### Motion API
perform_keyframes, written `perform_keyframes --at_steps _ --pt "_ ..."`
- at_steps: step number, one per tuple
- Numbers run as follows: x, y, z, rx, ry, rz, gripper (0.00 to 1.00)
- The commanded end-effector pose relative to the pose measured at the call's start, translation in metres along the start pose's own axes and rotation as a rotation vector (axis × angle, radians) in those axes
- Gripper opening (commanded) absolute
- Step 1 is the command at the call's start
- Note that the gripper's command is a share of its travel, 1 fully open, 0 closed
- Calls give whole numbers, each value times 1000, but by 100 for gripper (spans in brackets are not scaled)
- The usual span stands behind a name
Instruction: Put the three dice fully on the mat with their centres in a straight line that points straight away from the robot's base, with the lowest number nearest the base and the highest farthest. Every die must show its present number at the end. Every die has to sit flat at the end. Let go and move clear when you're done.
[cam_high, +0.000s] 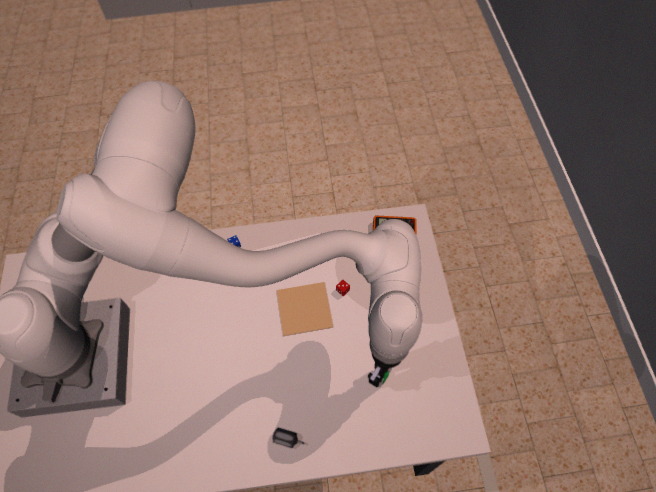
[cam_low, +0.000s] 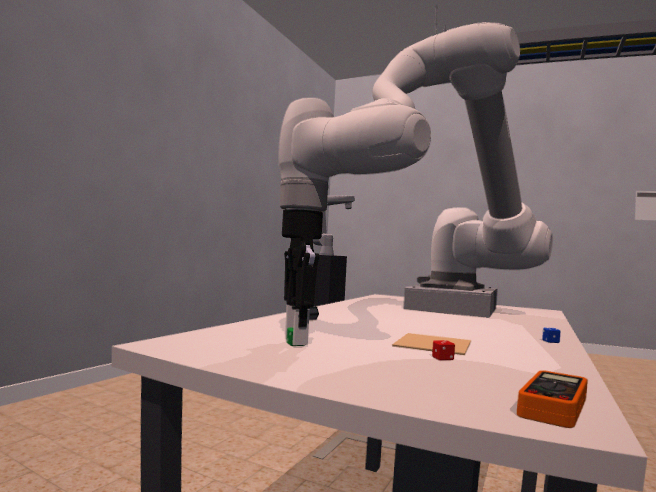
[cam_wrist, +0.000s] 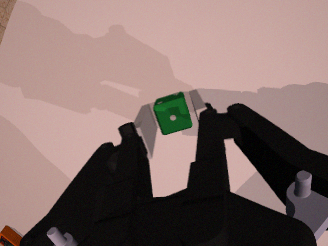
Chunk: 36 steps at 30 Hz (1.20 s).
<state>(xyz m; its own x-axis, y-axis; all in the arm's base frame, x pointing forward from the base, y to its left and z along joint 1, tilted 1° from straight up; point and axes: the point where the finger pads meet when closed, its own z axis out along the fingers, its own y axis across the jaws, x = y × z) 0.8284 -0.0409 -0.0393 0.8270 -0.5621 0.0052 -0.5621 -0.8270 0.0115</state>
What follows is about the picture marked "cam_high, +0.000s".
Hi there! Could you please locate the orange pocket multimeter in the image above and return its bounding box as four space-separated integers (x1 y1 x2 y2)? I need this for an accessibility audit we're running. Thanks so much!
373 216 417 234

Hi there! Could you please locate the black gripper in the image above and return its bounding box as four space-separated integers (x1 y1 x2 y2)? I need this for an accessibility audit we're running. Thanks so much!
368 352 401 388

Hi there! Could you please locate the red die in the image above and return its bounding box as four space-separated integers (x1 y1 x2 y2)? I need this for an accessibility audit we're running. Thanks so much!
336 280 350 296

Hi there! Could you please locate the tan flat mat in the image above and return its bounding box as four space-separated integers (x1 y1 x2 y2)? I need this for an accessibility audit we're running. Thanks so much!
277 282 333 336

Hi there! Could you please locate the blue die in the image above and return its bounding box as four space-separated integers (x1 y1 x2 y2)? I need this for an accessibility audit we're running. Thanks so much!
227 235 241 247

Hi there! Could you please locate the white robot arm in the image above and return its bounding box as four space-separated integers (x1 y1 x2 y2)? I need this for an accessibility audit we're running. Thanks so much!
0 81 422 403

